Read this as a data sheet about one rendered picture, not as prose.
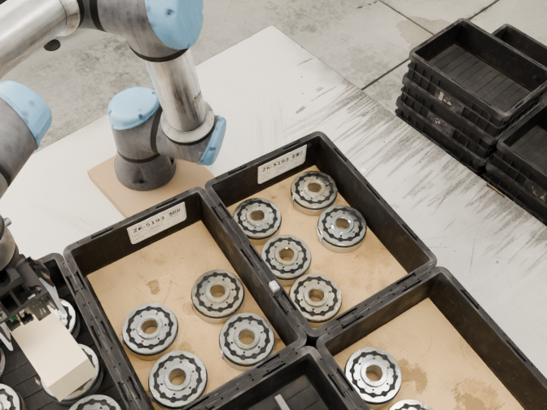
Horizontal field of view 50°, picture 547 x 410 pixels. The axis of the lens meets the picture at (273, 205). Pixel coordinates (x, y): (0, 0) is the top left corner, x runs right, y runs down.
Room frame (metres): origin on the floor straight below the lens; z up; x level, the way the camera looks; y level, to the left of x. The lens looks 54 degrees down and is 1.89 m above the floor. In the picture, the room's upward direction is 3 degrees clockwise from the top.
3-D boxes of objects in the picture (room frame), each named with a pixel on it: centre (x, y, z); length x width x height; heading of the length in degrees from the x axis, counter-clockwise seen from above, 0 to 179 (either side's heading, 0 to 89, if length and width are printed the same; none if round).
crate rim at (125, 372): (0.48, 0.16, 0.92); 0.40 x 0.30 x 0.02; 35
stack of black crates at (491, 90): (1.55, -0.67, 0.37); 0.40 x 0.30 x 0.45; 44
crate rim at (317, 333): (0.65, -0.09, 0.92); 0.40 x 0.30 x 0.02; 35
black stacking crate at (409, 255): (0.65, -0.09, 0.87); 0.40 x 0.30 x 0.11; 35
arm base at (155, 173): (0.93, 0.33, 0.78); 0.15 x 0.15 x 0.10
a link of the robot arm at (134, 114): (0.93, 0.32, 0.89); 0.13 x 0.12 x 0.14; 76
